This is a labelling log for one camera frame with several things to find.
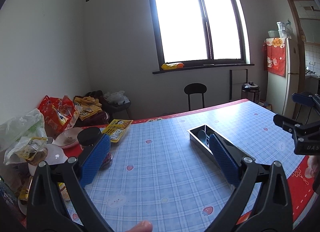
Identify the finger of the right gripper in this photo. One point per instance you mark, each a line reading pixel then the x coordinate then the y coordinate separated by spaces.
pixel 306 100
pixel 286 124

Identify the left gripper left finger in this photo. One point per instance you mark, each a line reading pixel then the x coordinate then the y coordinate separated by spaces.
pixel 91 158

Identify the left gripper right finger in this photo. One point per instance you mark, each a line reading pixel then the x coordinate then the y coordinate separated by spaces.
pixel 228 158

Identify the blue spoon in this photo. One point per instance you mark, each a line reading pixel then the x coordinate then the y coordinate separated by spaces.
pixel 203 137

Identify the person right hand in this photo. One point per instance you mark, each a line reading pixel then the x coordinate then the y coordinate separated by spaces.
pixel 312 169

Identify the person left hand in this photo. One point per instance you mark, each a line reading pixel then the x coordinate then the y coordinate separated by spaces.
pixel 144 226

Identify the red label snack jar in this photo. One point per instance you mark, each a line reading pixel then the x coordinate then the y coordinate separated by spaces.
pixel 88 137

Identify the white bowl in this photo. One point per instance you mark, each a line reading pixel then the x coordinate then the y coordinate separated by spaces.
pixel 68 138

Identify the white refrigerator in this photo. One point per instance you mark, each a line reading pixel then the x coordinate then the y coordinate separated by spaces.
pixel 280 89

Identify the yellow snack tray pack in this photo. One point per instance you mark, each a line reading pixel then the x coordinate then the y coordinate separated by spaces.
pixel 117 129

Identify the black rice cooker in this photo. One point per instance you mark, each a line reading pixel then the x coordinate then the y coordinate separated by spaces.
pixel 250 91

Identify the yellow snack bags pile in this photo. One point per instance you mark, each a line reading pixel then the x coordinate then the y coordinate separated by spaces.
pixel 90 106

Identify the red snack bag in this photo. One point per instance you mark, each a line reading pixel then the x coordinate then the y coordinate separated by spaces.
pixel 59 113

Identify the blue plaid tablecloth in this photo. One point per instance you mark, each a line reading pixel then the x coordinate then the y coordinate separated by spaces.
pixel 158 174

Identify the red cloth on fridge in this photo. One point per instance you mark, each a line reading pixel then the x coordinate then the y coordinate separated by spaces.
pixel 275 56

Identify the white plastic bag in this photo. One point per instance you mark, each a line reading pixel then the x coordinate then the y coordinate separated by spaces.
pixel 117 98

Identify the clear plastic bag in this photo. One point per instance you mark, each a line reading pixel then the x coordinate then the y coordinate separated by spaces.
pixel 24 139

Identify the black round stool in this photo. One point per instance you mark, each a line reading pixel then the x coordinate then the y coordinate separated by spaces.
pixel 195 89

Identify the yellow orange bag on sill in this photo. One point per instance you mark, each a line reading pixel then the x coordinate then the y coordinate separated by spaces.
pixel 172 66

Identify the folded black frame table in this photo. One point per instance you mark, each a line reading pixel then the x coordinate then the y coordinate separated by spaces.
pixel 236 79

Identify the window with dark frame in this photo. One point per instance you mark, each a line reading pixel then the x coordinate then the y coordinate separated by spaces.
pixel 200 33

